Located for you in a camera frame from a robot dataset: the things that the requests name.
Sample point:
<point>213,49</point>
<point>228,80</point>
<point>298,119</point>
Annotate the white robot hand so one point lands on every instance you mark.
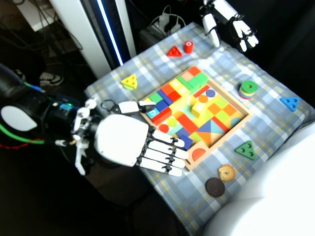
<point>222,8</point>
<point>120,140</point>

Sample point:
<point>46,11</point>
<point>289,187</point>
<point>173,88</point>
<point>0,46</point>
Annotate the red cylinder block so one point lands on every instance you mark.
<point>188,48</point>

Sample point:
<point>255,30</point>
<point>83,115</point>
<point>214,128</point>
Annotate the yellow triangle piece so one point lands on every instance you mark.
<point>130,81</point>

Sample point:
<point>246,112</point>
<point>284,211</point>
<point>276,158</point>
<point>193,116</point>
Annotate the red triangle piece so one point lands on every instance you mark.
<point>175,52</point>

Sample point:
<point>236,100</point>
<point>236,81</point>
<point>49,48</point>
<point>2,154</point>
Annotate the wooden block tray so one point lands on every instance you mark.
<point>242,116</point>

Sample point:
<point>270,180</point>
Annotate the blue triangle peg block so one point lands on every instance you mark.
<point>290,101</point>

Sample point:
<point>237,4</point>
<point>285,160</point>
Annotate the green triangle piece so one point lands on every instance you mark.
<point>245,149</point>

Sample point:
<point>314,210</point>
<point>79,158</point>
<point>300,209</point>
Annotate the white power strip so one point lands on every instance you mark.
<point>168,23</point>

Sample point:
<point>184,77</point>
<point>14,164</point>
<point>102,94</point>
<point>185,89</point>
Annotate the blue plaid cloth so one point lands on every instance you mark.
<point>172,196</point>

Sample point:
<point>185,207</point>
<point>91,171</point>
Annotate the black box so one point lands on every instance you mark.
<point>150,37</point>

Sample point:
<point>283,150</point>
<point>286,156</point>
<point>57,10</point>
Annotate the white sneaker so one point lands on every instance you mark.
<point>51,78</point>

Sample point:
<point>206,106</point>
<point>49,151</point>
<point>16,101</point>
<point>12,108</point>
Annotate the chocolate sandwich toy cookie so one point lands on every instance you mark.
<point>215,187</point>

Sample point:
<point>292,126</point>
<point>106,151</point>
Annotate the beige toy cookie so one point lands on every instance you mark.
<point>227,173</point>

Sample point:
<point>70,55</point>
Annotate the large white panel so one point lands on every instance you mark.
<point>270,191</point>

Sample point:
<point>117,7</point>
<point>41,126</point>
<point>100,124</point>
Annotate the white post with blue light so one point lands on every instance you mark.
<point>83,29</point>

